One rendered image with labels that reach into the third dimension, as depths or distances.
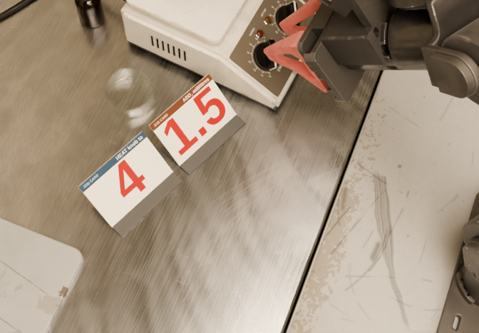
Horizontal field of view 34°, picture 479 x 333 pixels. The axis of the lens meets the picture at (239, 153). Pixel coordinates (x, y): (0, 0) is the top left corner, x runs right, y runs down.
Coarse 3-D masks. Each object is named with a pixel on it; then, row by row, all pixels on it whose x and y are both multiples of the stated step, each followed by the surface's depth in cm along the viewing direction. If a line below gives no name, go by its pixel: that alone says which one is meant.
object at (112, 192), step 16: (144, 144) 83; (128, 160) 82; (144, 160) 83; (160, 160) 84; (112, 176) 82; (128, 176) 83; (144, 176) 84; (96, 192) 81; (112, 192) 82; (128, 192) 83; (112, 208) 82
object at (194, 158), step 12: (168, 108) 84; (228, 120) 88; (240, 120) 88; (156, 132) 84; (216, 132) 87; (228, 132) 87; (204, 144) 87; (216, 144) 87; (192, 156) 86; (204, 156) 86; (192, 168) 85
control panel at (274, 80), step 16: (272, 0) 88; (288, 0) 89; (256, 16) 86; (272, 16) 87; (256, 32) 86; (272, 32) 87; (240, 48) 85; (240, 64) 85; (256, 64) 86; (256, 80) 85; (272, 80) 86
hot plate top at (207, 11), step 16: (128, 0) 84; (144, 0) 84; (160, 0) 84; (176, 0) 84; (192, 0) 84; (208, 0) 84; (224, 0) 84; (240, 0) 84; (160, 16) 83; (176, 16) 83; (192, 16) 83; (208, 16) 84; (224, 16) 84; (192, 32) 83; (208, 32) 83; (224, 32) 83
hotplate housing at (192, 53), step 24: (144, 24) 86; (240, 24) 86; (144, 48) 91; (168, 48) 87; (192, 48) 85; (216, 48) 84; (192, 72) 90; (216, 72) 87; (240, 72) 85; (264, 96) 86
